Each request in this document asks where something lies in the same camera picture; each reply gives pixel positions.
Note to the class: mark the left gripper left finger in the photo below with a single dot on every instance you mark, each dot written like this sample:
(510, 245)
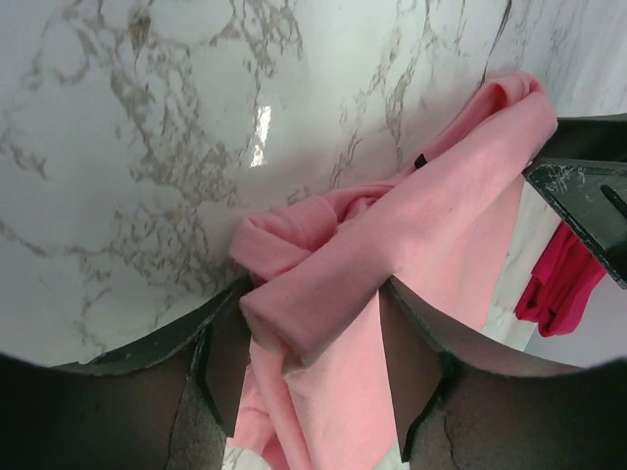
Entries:
(166, 401)

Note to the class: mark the red t-shirt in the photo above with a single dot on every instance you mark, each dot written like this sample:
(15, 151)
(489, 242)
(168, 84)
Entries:
(561, 284)

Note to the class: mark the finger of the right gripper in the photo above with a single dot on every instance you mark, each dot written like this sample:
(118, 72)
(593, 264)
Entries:
(581, 173)

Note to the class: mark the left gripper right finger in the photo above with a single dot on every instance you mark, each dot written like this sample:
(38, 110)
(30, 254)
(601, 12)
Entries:
(464, 401)

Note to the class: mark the light pink t-shirt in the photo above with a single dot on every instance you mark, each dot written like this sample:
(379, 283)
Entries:
(316, 393)

